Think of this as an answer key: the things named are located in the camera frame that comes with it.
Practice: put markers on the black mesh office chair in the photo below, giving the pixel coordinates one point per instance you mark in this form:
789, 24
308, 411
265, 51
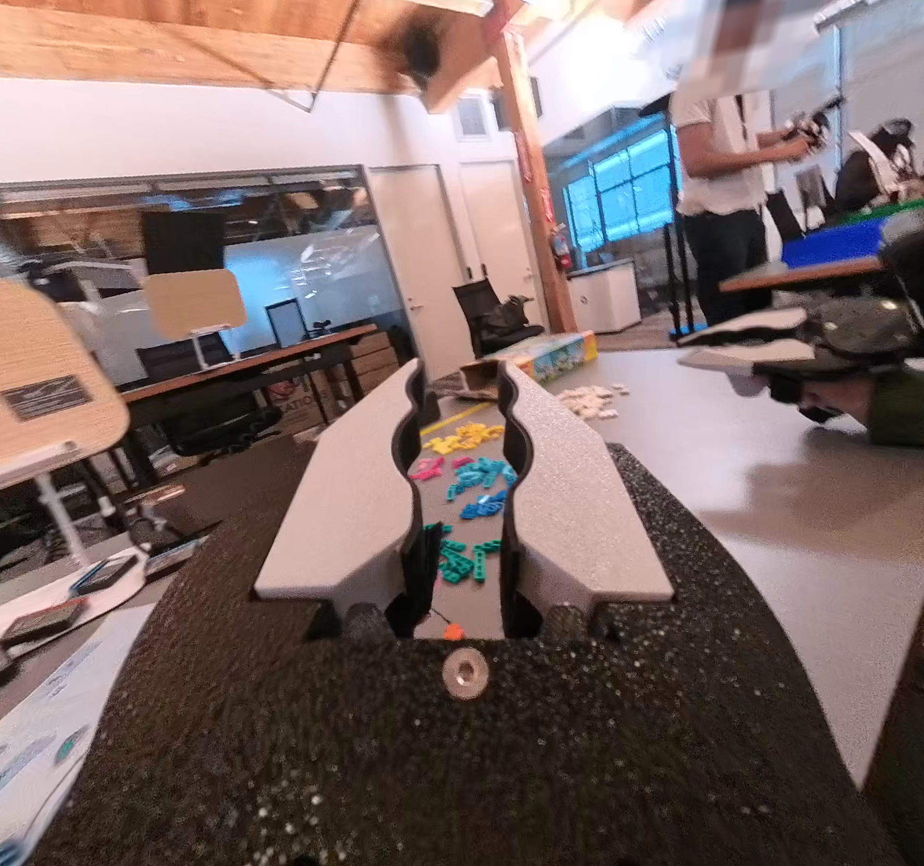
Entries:
483, 310

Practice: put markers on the person's right hand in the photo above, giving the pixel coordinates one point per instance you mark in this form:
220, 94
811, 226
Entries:
848, 400

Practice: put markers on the white cabinet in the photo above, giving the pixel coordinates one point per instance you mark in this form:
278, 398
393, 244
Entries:
606, 296

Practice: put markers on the white door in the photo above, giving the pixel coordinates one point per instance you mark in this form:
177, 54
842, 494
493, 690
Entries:
498, 224
419, 252

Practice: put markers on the dark flat device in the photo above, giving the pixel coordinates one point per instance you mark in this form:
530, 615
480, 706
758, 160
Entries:
43, 622

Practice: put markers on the blue-edged flat device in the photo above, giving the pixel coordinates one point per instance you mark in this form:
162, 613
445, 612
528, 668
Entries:
108, 576
172, 559

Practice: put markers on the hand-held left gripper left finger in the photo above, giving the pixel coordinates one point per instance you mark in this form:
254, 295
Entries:
339, 498

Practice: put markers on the black tripod stand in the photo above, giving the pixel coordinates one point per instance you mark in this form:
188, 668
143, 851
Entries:
671, 289

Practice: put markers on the glass office partition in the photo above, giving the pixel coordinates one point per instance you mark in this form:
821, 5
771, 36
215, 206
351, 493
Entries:
289, 267

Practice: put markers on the red fire extinguisher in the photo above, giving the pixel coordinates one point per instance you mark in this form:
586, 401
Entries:
561, 245

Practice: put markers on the black monitor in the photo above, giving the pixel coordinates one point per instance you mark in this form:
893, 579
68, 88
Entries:
180, 242

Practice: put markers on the wooden support post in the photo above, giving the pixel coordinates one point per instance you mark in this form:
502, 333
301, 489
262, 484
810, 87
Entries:
538, 202

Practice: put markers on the instruction booklet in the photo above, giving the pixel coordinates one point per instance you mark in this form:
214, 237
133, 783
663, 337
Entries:
50, 722

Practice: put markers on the pile of pink bricks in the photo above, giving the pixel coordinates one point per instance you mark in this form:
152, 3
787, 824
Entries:
432, 467

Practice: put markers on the yellow tape strip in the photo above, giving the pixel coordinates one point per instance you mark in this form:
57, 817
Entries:
455, 422

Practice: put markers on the wooden side table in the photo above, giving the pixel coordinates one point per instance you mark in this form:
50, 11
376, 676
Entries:
794, 276

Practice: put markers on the pile of green bricks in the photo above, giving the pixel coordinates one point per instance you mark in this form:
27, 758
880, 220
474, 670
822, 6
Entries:
458, 563

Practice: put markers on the blue plastic bin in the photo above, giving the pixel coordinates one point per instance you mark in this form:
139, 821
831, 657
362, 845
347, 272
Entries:
830, 245

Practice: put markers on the pile of blue bricks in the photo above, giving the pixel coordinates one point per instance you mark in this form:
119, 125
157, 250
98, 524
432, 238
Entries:
485, 506

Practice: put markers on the orange curved brick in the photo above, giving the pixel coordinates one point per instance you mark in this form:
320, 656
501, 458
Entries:
453, 633

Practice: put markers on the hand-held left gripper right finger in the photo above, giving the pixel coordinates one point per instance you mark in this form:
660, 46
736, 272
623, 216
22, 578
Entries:
577, 505

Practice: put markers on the colourful lego box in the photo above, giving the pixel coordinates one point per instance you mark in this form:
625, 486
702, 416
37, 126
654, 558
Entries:
556, 357

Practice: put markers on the pile of turquoise bricks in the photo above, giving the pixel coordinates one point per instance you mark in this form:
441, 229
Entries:
480, 476

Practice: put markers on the green baseplate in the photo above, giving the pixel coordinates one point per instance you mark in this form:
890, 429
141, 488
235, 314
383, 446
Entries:
881, 211

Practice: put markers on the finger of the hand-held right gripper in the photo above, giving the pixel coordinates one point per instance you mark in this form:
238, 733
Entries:
758, 355
751, 323

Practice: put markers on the wooden back chair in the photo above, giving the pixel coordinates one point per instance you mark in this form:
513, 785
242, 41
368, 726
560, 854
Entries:
195, 303
43, 375

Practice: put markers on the wall air vent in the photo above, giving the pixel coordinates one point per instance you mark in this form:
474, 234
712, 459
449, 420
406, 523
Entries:
470, 115

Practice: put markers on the long wooden desk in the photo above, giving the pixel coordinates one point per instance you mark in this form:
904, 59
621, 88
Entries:
252, 364

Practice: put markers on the pile of white bricks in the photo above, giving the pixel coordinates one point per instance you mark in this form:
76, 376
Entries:
592, 403

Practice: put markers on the brown cardboard piece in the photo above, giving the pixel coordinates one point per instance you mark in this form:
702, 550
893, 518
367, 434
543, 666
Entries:
480, 379

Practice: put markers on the pile of yellow bricks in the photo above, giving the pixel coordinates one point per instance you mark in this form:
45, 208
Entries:
465, 438

